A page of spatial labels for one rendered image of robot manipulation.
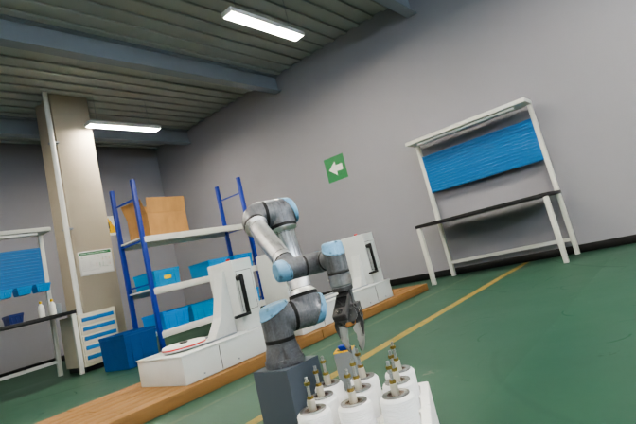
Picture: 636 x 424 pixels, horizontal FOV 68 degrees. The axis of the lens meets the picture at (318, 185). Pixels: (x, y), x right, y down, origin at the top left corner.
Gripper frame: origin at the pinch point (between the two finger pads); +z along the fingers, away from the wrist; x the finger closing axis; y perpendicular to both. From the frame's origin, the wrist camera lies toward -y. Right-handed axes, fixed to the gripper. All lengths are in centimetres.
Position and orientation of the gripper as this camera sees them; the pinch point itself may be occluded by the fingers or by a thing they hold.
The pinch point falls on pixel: (355, 348)
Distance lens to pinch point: 161.7
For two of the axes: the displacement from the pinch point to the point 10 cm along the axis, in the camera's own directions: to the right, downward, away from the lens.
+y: 3.0, 0.8, 9.5
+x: -9.2, 2.7, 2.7
